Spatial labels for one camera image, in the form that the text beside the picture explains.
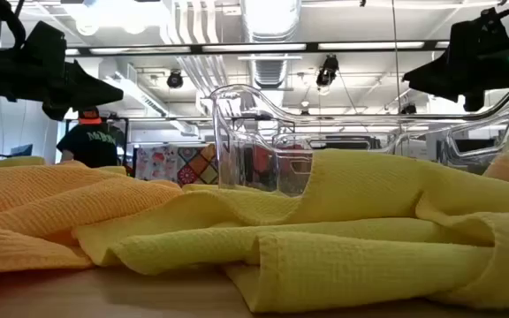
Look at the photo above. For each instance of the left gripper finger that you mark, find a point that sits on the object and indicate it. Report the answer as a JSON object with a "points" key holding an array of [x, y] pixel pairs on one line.
{"points": [[91, 88], [60, 110]]}

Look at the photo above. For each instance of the colourful patchwork quilt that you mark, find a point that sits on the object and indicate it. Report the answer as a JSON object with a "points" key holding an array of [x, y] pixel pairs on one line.
{"points": [[197, 170]]}

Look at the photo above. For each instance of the white pipe bundle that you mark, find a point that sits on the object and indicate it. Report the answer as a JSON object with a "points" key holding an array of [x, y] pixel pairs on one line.
{"points": [[201, 70]]}

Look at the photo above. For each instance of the white rectangular air duct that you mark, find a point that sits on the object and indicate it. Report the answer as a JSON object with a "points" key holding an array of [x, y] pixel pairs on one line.
{"points": [[148, 103]]}

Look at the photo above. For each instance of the black computer monitor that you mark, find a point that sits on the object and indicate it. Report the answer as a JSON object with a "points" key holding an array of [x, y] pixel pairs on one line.
{"points": [[22, 150]]}

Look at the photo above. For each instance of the ribbed silver ventilation duct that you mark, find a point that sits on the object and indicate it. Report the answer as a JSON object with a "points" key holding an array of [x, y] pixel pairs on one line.
{"points": [[270, 73]]}

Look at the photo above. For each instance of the orange microfiber towel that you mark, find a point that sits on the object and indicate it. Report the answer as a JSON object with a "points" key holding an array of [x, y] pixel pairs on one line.
{"points": [[499, 170], [60, 207]]}

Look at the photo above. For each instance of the black hanging camera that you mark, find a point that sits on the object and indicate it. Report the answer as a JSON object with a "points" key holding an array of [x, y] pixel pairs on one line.
{"points": [[327, 70], [409, 108], [175, 79]]}

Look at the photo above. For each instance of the white floral print cloth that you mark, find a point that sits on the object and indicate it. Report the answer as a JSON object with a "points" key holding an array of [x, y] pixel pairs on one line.
{"points": [[157, 163]]}

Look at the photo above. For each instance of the person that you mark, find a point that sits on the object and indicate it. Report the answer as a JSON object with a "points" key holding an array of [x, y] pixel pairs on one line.
{"points": [[88, 146]]}

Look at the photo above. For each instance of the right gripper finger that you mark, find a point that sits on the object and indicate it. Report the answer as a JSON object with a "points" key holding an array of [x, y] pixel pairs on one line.
{"points": [[474, 101], [435, 79]]}

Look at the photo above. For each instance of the black overhead light bar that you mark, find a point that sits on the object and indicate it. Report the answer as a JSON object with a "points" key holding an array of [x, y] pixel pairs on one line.
{"points": [[254, 47]]}

